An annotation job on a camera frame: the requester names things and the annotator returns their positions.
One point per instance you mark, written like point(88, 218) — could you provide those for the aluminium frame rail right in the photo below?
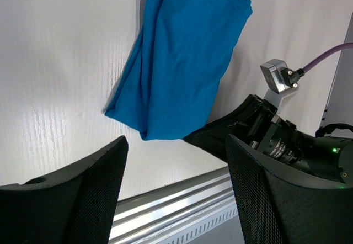
point(338, 108)

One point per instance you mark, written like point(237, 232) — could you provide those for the aluminium front rail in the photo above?
point(172, 206)

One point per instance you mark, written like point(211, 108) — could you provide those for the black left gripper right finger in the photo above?
point(280, 204)

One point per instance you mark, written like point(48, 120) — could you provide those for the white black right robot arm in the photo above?
point(325, 156)

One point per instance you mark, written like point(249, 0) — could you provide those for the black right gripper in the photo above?
point(271, 135)

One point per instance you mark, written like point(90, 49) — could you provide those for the blue t shirt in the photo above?
point(171, 79)

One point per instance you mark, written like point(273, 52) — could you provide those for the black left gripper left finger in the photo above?
point(74, 204)

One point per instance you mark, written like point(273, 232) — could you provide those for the white slotted cable duct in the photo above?
point(222, 226)

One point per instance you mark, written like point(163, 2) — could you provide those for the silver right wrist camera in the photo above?
point(278, 76)

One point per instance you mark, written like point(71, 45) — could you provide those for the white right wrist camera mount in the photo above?
point(277, 99)

